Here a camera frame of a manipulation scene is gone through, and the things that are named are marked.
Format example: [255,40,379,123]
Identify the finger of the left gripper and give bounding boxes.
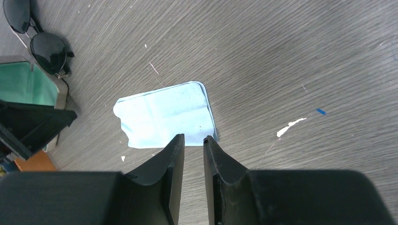
[0,101,77,161]

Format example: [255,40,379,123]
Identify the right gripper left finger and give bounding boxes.
[0,134,184,225]

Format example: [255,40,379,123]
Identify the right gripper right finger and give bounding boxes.
[203,136,395,225]

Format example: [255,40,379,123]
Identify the beige glasses case green lining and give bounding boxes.
[0,56,68,145]

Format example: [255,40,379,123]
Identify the light blue lens cloth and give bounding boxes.
[113,81,219,149]

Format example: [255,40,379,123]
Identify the black sunglasses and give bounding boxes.
[2,0,75,79]

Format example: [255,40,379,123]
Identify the orange compartment tray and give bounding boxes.
[15,150,57,172]

